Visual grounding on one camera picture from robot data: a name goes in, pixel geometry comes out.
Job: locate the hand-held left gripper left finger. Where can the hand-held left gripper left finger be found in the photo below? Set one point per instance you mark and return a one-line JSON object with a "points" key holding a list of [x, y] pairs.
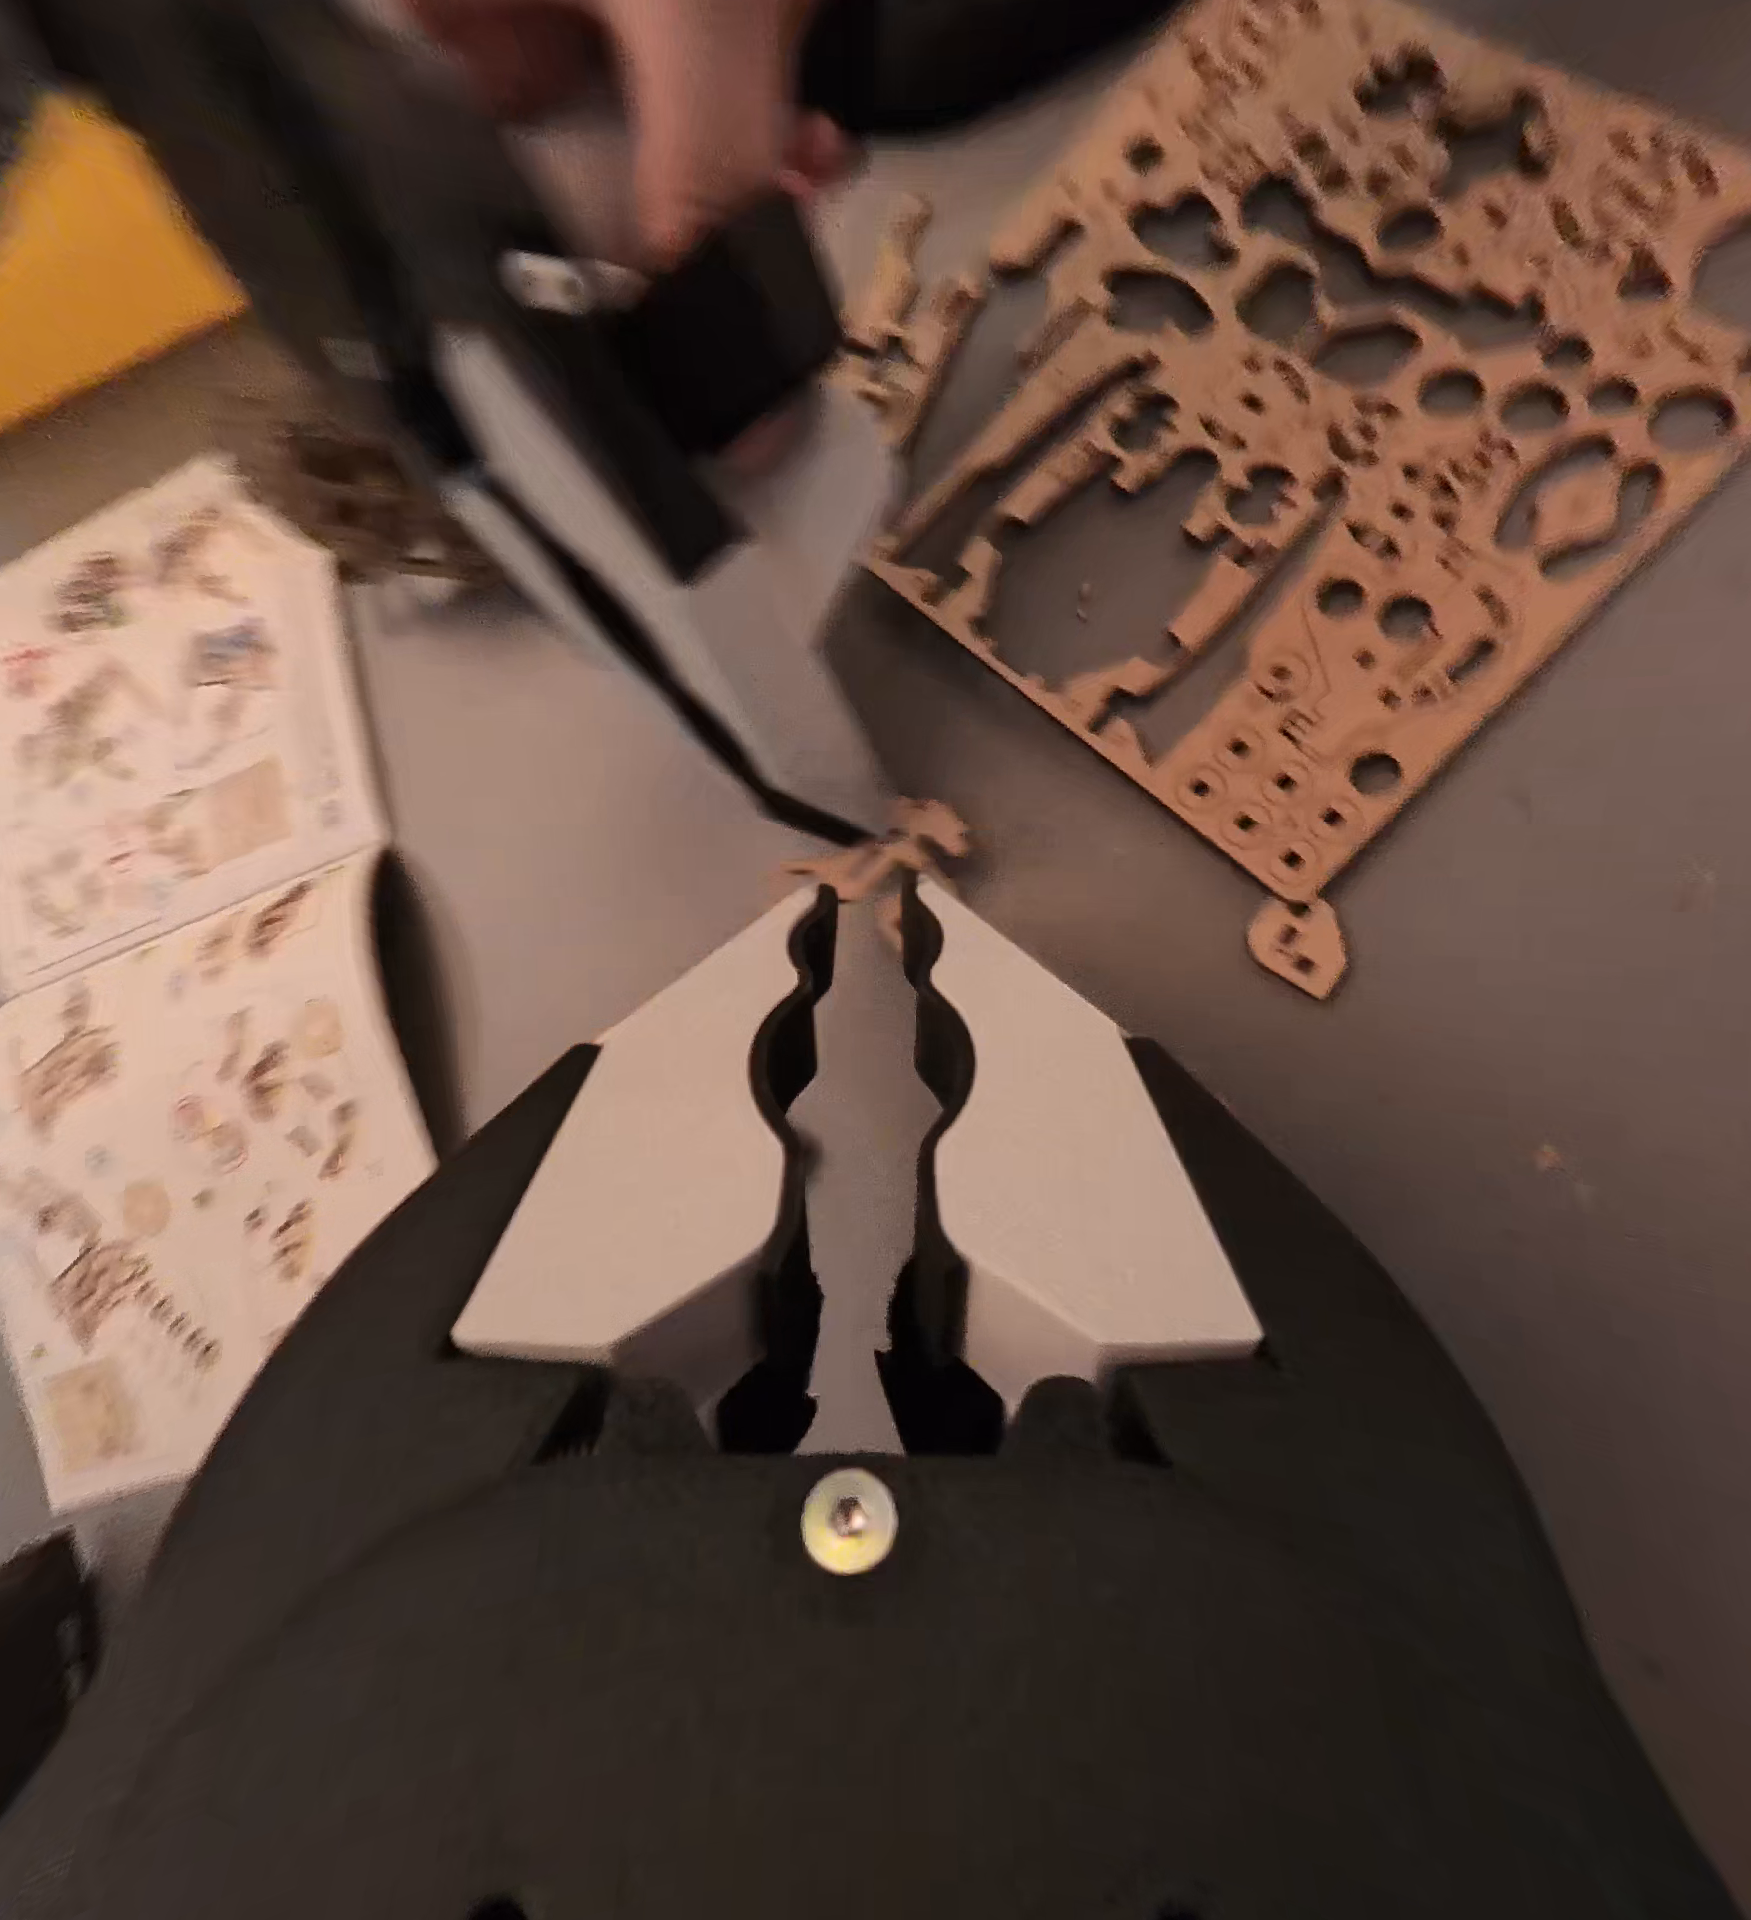
{"points": [[621, 1200]]}

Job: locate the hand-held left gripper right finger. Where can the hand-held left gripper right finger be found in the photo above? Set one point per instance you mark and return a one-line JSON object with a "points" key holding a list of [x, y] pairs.
{"points": [[1100, 1200]]}

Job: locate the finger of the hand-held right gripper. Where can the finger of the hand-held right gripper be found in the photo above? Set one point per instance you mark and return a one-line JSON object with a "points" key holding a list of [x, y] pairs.
{"points": [[576, 524]]}

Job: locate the notched wooden part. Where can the notched wooden part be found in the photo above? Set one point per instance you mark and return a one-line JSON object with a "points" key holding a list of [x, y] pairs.
{"points": [[891, 864]]}

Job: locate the wooden gear mechanism model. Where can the wooden gear mechanism model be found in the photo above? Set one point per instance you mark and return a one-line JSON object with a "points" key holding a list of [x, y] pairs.
{"points": [[366, 511]]}

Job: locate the punched wooden parts sheet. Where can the punched wooden parts sheet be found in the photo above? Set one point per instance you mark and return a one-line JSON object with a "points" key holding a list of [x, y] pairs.
{"points": [[1220, 571]]}

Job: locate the person's right hand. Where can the person's right hand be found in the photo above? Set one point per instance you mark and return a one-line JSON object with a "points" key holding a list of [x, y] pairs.
{"points": [[665, 106]]}

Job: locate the yellow plastic bin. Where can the yellow plastic bin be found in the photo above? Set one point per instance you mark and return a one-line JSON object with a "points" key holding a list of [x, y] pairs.
{"points": [[66, 301]]}

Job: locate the small shield-shaped wooden piece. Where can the small shield-shaped wooden piece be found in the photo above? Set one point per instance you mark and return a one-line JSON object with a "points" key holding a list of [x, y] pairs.
{"points": [[1317, 969]]}

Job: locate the illustrated instruction booklet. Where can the illustrated instruction booklet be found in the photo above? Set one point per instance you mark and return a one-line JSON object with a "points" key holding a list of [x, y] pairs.
{"points": [[185, 1050]]}

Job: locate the narrow wooden frame strip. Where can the narrow wooden frame strip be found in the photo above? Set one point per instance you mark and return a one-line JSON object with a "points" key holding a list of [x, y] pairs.
{"points": [[899, 301]]}

